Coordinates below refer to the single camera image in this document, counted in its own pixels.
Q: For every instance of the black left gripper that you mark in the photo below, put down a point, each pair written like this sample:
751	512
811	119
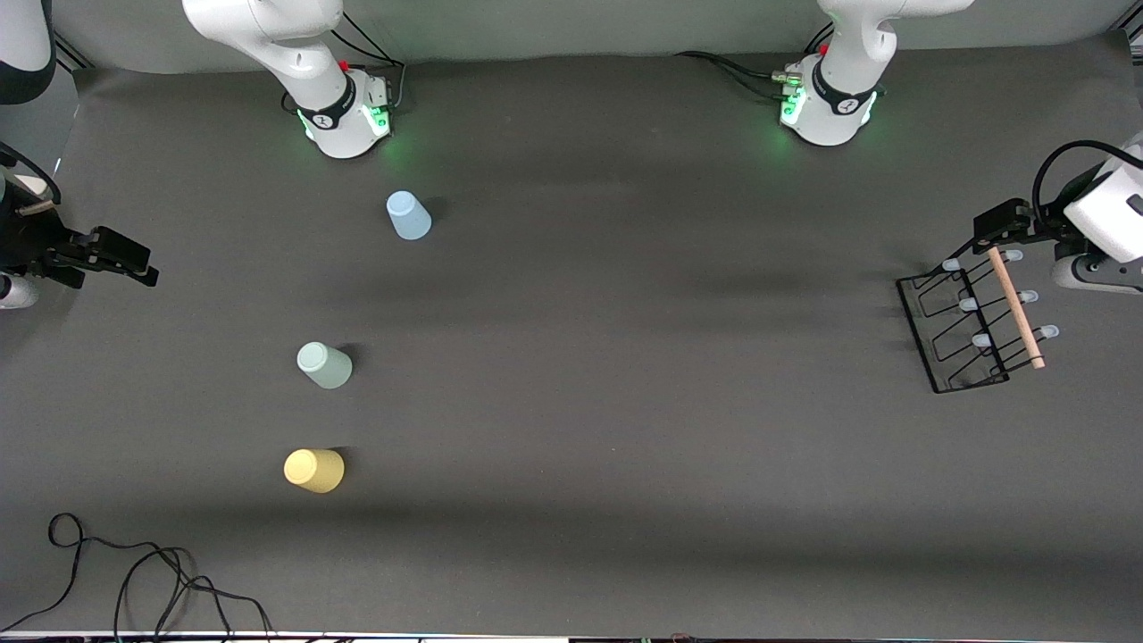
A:
1043	231

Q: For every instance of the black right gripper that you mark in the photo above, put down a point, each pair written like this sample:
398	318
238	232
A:
29	239

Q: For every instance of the pale green plastic cup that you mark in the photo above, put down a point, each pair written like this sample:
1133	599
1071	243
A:
323	366

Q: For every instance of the yellow plastic cup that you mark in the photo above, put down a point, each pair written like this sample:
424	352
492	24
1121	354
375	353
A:
314	471

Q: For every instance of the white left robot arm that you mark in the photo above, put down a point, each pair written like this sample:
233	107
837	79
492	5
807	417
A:
839	98

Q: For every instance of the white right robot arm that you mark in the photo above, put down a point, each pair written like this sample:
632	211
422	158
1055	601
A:
304	62

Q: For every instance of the light blue plastic cup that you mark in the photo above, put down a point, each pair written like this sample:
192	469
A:
409	217

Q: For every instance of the beige box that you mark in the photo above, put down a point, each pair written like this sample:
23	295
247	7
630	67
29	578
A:
31	186

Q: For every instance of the dark grey table mat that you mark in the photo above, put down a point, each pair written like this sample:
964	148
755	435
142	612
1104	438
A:
625	402

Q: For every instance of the black frame rail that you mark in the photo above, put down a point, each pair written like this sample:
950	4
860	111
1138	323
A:
76	58
1132	43

